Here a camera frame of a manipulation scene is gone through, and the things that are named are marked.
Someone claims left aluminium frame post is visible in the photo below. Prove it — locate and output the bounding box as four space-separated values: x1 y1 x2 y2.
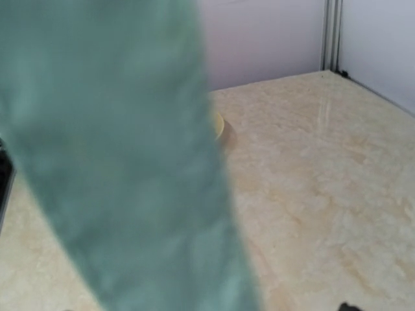
320 0 343 72

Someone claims mint green folding umbrella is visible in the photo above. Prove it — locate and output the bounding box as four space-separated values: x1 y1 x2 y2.
1 1 261 310

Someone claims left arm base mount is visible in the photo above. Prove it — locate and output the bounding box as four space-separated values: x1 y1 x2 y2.
0 140 16 228

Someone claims beige plate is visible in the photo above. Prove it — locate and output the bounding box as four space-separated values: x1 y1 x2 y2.
214 112 225 140

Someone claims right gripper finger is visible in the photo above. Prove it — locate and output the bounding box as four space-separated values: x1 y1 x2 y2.
338 302 360 311

